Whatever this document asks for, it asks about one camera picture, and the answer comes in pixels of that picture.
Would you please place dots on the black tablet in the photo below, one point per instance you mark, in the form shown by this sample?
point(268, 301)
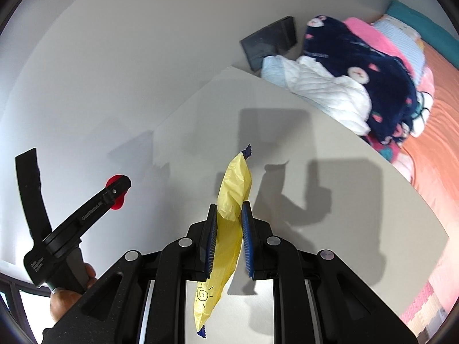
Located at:
point(267, 41)

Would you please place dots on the teal pillow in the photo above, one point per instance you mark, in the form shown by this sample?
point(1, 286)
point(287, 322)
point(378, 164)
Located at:
point(419, 16)

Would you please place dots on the person's left hand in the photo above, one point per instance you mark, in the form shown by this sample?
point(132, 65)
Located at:
point(66, 299)

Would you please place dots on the yellow snack packet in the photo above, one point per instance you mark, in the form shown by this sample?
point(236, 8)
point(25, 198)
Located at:
point(235, 186)

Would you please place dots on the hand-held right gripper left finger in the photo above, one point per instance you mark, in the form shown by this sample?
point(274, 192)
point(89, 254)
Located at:
point(211, 243)

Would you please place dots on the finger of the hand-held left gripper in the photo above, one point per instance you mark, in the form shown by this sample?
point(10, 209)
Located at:
point(104, 200)
point(30, 193)

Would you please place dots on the light blue knit blanket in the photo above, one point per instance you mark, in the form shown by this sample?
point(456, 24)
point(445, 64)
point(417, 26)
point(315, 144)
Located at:
point(398, 30)

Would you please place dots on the window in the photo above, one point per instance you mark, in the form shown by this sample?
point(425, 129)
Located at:
point(27, 304)

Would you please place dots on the orange bed sheet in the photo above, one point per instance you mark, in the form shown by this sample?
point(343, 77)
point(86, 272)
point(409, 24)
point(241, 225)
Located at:
point(441, 122)

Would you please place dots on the red plastic piece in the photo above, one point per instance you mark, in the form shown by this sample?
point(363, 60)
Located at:
point(117, 205)

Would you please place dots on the white quilted cloth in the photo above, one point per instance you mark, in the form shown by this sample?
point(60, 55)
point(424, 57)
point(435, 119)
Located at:
point(322, 89)

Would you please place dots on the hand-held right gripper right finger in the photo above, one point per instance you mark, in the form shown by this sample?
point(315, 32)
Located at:
point(247, 243)

